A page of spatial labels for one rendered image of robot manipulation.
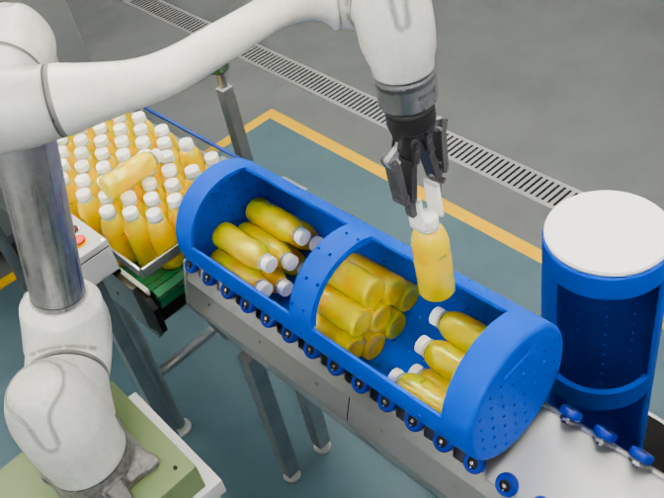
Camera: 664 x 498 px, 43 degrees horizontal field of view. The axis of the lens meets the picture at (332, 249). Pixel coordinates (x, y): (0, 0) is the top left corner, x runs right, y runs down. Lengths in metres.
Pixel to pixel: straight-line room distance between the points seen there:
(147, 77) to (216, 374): 2.12
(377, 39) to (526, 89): 3.17
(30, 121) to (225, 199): 0.94
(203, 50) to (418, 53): 0.29
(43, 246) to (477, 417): 0.79
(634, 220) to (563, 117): 2.14
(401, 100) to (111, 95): 0.40
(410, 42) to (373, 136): 2.93
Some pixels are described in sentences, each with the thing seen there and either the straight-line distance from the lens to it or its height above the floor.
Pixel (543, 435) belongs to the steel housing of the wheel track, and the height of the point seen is 0.93.
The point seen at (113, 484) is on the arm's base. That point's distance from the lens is 1.63.
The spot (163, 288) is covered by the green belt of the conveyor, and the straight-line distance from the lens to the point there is 2.22.
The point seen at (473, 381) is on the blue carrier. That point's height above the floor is 1.20.
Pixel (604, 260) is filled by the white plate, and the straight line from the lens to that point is 1.90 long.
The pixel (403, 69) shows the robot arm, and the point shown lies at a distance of 1.17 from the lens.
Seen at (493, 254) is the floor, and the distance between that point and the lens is 3.39.
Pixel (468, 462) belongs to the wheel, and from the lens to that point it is 1.66.
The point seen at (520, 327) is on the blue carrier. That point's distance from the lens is 1.50.
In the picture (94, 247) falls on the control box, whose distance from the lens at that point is 2.10.
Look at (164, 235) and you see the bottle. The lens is 2.17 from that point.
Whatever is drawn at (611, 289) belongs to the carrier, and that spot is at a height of 1.00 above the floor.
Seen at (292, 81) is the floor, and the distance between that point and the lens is 4.60.
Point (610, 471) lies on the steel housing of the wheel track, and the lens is 1.70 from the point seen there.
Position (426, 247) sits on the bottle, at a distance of 1.40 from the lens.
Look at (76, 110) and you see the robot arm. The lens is 1.16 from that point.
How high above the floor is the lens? 2.37
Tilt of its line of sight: 42 degrees down
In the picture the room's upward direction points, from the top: 13 degrees counter-clockwise
